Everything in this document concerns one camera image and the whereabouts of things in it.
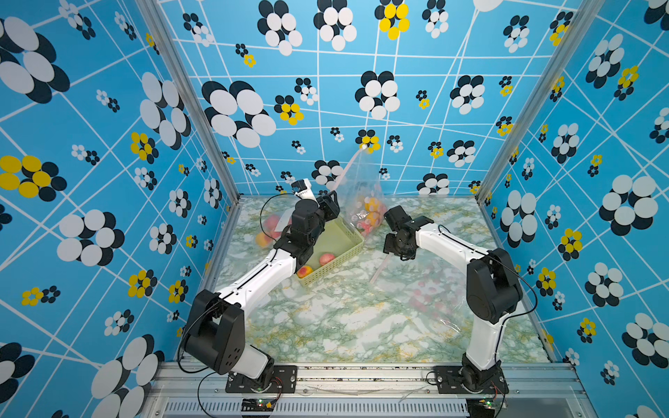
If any pale green plastic basket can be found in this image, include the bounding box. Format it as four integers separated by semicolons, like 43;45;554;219
295;218;364;287

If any clear zip-top bag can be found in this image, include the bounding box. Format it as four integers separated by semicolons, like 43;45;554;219
255;193;297;249

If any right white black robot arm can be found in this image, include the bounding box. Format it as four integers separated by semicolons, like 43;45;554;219
383;206;524;395

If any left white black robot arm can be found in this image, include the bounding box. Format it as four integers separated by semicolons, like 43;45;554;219
178;191;340;388

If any pink peach front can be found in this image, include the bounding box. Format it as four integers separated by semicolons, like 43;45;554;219
319;253;336;266

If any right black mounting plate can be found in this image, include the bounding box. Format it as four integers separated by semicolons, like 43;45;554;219
433;366;509;395

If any black mounting plate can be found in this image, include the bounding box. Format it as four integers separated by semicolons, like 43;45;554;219
433;366;509;395
225;365;298;394

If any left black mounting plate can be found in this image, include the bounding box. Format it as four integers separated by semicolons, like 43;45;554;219
225;365;298;394

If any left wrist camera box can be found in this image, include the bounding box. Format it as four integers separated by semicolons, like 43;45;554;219
291;179;316;201

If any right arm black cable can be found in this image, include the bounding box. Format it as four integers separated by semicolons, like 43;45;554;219
438;224;539;362

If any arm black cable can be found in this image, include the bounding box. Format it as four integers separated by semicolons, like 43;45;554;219
259;192;296;247
438;224;539;362

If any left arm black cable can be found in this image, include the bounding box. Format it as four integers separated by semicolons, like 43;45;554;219
259;192;296;247

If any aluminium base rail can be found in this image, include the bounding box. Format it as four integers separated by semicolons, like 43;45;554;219
141;363;597;417

